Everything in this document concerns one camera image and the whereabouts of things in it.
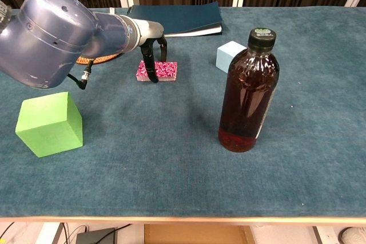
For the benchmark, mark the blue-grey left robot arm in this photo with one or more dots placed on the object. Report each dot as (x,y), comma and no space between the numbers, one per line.
(51,38)

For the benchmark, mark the woven rattan round coaster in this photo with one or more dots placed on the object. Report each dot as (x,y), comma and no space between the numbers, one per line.
(100,59)

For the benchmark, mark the dark blue spiral notebook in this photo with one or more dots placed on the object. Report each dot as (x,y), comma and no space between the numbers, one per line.
(186,16)

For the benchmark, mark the green foam cube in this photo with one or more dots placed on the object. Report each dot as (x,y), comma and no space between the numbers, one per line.
(45,129)

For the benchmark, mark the brown cardboard box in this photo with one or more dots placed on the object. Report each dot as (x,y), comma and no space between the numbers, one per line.
(197,235)

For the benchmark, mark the black box under table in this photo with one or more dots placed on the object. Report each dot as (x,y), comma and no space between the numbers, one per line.
(95,236)

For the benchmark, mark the dark red drink bottle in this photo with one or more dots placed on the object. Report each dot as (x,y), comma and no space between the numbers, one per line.
(248,92)

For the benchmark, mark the white table leg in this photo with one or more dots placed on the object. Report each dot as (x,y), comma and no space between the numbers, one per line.
(326,235)
(47,234)

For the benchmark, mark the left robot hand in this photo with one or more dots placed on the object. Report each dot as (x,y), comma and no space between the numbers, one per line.
(150,31)

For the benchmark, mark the white sneaker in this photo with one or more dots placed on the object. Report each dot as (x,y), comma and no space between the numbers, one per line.
(354,236)

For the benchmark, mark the light blue foam cube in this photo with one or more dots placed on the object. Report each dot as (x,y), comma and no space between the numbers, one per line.
(226,56)

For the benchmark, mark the pink patterned card stack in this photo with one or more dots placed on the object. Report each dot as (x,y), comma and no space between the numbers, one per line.
(167,69)

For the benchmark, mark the teal velvet tablecloth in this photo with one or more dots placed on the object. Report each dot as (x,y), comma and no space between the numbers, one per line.
(171,175)

